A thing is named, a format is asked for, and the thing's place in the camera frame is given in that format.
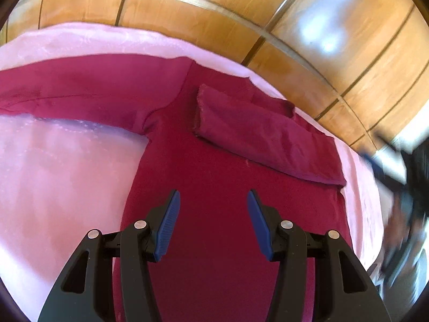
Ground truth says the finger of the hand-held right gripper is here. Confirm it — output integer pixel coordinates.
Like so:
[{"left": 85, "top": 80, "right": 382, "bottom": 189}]
[{"left": 363, "top": 151, "right": 408, "bottom": 186}]

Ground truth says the pink bed sheet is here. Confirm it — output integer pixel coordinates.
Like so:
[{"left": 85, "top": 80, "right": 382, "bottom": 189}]
[{"left": 0, "top": 22, "right": 386, "bottom": 322}]

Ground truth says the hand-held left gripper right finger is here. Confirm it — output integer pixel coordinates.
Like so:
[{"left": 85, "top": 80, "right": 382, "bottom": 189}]
[{"left": 247, "top": 189, "right": 392, "bottom": 322}]

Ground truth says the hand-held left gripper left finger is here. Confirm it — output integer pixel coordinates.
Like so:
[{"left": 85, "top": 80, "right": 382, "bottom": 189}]
[{"left": 38, "top": 189, "right": 182, "bottom": 322}]

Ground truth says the maroon long-sleeve shirt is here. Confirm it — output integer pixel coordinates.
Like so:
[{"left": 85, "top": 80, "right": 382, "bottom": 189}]
[{"left": 0, "top": 55, "right": 347, "bottom": 322}]

